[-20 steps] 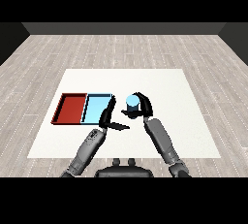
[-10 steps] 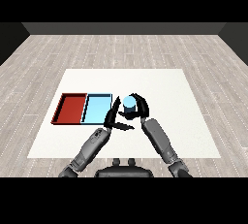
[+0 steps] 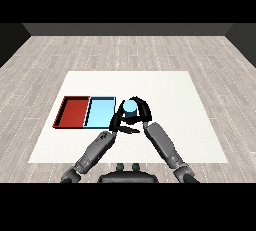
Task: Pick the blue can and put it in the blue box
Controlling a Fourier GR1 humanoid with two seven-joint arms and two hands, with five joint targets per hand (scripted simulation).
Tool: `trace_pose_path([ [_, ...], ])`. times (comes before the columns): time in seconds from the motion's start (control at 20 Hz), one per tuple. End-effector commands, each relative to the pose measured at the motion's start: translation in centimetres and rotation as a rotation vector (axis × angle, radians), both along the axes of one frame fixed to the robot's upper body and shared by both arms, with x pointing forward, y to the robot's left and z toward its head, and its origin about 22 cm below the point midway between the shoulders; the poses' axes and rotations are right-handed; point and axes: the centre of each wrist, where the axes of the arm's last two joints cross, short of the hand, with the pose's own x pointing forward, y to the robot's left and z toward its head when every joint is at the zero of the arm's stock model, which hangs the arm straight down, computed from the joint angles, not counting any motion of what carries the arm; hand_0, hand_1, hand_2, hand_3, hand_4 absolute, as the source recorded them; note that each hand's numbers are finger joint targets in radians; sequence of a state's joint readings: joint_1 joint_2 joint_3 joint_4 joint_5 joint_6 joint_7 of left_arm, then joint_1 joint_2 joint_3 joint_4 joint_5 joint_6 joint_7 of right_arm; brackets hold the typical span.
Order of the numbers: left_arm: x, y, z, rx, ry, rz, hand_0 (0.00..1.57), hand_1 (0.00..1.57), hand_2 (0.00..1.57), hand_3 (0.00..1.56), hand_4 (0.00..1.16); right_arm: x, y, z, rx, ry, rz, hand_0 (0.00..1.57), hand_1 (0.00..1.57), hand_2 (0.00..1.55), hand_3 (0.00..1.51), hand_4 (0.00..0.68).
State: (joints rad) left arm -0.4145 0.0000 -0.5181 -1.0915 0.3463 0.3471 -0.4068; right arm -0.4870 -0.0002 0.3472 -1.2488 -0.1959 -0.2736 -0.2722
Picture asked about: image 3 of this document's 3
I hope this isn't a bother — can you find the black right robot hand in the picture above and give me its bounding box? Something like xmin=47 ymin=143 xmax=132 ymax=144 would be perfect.
xmin=124 ymin=96 xmax=153 ymax=125

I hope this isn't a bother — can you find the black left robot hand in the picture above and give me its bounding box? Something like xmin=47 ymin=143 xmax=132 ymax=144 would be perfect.
xmin=108 ymin=99 xmax=141 ymax=135

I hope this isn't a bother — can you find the small blue can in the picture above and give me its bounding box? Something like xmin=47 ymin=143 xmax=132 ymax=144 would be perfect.
xmin=122 ymin=99 xmax=138 ymax=117

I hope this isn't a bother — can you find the light blue shallow open box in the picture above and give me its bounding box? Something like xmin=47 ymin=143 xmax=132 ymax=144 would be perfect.
xmin=82 ymin=95 xmax=117 ymax=130

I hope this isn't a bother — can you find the red shallow open box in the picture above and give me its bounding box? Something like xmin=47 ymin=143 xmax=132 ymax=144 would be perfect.
xmin=52 ymin=95 xmax=91 ymax=130

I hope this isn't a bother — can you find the dark grey robot body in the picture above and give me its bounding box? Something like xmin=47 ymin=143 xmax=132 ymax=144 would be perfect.
xmin=97 ymin=163 xmax=160 ymax=184

